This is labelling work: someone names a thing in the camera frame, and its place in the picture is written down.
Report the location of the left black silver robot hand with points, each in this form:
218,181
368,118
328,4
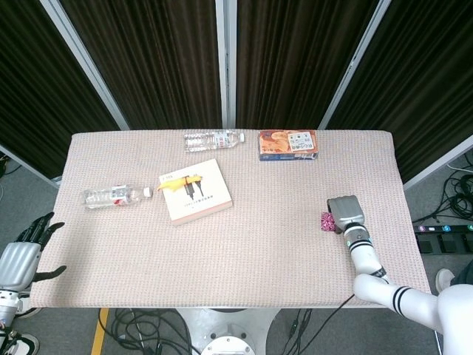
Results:
16,262

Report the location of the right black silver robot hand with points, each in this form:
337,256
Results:
347,211

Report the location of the pink patterned block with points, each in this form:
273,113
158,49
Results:
327,222

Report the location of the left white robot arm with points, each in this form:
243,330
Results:
9,307

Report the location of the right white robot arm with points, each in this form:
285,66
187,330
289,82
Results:
364,255

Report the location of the black white sneaker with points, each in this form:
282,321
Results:
24,344
27,312

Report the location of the orange blue snack box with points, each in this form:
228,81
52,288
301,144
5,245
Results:
284,146

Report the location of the yellow floor tape strip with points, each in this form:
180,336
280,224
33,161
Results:
99,333

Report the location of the clear bottle red label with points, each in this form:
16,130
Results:
111,196

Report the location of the pink waffle weave tablecloth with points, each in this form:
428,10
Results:
240,259

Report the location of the dark jeans leg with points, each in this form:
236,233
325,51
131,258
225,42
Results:
462,279

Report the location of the dark brown curtain panel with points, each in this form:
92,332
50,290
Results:
425,92
295,63
37,92
155,63

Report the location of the clear bottle white pink label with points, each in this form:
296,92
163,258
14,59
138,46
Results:
210,140

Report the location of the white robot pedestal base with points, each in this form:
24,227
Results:
229,327

